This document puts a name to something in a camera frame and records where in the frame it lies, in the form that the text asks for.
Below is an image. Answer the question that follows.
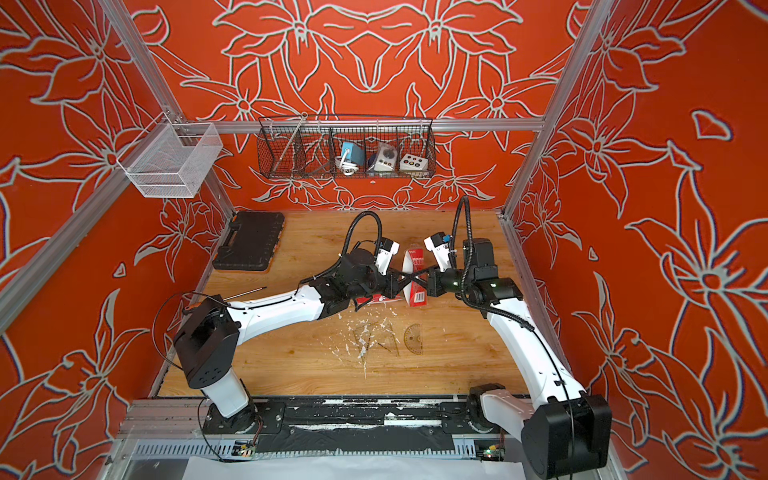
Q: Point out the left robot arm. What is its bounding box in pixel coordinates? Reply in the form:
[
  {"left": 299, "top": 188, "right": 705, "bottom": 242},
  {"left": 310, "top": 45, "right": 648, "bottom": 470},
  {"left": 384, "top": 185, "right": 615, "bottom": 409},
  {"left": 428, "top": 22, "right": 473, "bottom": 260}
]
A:
[{"left": 173, "top": 211, "right": 415, "bottom": 421}]

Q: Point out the black wire basket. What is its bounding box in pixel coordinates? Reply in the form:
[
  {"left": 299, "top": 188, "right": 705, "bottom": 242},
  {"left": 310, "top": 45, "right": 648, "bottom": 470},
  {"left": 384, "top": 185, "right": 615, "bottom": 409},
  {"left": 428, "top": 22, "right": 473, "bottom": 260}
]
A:
[{"left": 256, "top": 114, "right": 437, "bottom": 180}]

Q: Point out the black tool case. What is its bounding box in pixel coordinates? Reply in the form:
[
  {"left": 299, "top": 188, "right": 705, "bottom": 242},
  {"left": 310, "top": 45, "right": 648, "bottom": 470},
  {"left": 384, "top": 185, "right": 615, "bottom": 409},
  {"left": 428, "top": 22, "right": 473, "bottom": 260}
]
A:
[{"left": 212, "top": 210, "right": 285, "bottom": 272}]

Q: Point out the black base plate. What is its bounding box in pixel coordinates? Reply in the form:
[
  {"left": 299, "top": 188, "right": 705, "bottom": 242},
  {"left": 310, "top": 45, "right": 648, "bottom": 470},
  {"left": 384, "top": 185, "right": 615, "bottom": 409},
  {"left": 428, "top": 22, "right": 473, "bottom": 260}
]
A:
[{"left": 197, "top": 395, "right": 509, "bottom": 460}]

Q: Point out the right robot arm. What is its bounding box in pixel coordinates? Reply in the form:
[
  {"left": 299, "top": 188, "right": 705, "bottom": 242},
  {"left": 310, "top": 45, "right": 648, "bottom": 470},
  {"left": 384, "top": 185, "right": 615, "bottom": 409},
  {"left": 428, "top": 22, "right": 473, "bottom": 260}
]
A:
[{"left": 411, "top": 197, "right": 612, "bottom": 479}]

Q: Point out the clear protractor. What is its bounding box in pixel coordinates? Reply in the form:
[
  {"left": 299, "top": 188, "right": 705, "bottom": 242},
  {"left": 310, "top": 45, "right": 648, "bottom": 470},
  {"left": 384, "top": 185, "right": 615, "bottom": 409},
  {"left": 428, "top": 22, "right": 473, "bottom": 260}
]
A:
[{"left": 403, "top": 323, "right": 423, "bottom": 355}]

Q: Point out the white dotted cube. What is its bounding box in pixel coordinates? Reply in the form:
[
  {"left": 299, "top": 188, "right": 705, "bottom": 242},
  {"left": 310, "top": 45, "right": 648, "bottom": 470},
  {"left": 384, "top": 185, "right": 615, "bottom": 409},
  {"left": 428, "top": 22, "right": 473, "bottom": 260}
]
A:
[{"left": 399, "top": 154, "right": 428, "bottom": 175}]

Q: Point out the blue white box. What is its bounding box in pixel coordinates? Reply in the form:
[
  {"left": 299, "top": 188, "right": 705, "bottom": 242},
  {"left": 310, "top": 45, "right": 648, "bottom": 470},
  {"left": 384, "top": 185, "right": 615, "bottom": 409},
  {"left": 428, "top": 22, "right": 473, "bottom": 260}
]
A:
[{"left": 340, "top": 141, "right": 366, "bottom": 166}]

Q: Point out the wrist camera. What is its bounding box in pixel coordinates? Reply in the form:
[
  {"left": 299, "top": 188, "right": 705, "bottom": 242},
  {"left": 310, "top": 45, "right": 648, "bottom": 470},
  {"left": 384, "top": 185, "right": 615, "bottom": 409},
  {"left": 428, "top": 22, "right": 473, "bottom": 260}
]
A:
[
  {"left": 424, "top": 232, "right": 455, "bottom": 272},
  {"left": 375, "top": 237, "right": 400, "bottom": 275}
]

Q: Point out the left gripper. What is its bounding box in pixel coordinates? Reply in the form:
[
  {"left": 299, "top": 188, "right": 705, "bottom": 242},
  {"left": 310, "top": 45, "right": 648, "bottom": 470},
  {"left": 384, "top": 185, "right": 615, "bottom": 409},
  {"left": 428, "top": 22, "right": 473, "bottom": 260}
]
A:
[{"left": 349, "top": 266, "right": 413, "bottom": 302}]

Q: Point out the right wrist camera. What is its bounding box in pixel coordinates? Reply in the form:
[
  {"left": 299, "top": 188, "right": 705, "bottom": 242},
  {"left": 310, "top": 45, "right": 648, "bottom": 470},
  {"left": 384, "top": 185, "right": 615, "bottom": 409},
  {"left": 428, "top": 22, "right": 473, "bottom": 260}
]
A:
[{"left": 424, "top": 232, "right": 455, "bottom": 272}]

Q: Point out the white mesh basket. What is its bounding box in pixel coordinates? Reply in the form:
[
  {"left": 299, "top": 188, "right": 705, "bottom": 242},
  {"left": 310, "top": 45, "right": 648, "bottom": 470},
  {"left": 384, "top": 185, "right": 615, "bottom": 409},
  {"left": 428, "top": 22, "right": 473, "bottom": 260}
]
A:
[{"left": 119, "top": 123, "right": 223, "bottom": 199}]

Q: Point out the white grey device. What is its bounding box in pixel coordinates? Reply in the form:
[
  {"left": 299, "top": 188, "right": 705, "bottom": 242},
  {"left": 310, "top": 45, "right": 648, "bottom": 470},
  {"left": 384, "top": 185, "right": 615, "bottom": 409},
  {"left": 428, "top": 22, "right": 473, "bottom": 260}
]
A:
[{"left": 367, "top": 143, "right": 398, "bottom": 174}]

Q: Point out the clear triangle ruler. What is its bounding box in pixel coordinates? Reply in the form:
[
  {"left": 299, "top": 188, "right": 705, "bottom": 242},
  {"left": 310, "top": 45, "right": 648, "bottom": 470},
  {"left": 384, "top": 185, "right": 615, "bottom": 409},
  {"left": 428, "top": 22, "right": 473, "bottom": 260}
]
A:
[{"left": 370, "top": 319, "right": 399, "bottom": 356}]

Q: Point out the orange handled screwdriver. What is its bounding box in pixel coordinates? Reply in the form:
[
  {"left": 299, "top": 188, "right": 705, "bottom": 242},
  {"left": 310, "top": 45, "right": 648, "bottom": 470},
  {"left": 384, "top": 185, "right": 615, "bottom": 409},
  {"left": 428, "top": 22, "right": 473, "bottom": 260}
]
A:
[{"left": 182, "top": 286, "right": 268, "bottom": 315}]

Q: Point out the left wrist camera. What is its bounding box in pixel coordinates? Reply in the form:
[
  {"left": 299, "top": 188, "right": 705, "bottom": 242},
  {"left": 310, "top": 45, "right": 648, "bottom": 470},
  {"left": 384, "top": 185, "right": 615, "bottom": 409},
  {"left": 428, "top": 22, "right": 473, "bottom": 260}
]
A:
[{"left": 375, "top": 237, "right": 400, "bottom": 275}]

